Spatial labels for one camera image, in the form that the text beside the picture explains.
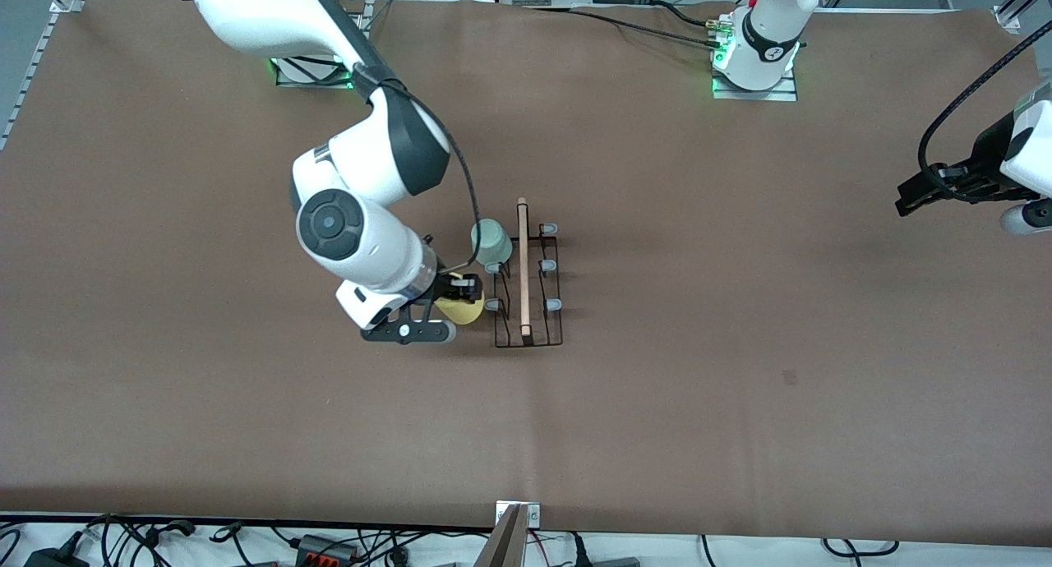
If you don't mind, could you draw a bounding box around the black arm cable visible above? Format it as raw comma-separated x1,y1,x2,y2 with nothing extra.
349,62,484,274
918,21,1052,194

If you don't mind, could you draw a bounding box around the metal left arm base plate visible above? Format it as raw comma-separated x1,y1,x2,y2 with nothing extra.
712,66,800,102

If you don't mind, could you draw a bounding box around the aluminium table side rail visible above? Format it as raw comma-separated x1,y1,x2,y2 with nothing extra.
0,12,65,150

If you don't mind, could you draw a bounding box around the short black base cable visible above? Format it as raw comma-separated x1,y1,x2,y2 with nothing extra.
656,0,726,29

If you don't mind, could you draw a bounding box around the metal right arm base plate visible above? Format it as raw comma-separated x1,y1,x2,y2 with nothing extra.
274,56,362,89

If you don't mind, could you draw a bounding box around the black wire cup holder rack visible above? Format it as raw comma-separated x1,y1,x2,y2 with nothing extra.
482,197,565,349

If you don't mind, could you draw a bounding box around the black orange adapter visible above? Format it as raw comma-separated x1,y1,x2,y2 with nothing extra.
294,534,356,565

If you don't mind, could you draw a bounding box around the black power adapter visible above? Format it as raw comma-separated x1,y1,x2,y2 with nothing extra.
25,544,91,567

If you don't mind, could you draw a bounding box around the long black base cable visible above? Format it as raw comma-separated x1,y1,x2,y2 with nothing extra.
526,5,726,50

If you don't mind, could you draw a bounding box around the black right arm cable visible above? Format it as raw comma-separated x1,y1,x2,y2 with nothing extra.
349,62,484,274

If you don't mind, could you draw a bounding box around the brown grey stand beam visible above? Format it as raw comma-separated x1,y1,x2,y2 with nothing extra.
475,505,528,567

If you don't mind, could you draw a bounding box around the small metal bracket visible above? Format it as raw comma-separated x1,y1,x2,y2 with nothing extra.
496,501,541,528

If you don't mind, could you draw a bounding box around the paper table cover sheet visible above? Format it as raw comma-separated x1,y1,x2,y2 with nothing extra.
0,0,1052,547

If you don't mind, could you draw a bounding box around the pale green plastic cup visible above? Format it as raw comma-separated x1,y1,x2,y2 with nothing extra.
470,219,514,266

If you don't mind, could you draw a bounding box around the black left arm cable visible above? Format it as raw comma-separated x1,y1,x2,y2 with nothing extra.
918,21,1052,194

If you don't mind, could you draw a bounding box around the looped black cable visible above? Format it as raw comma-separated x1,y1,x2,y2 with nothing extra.
822,538,898,556

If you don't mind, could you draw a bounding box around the yellow plastic cup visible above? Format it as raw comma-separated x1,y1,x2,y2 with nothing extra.
433,292,487,326

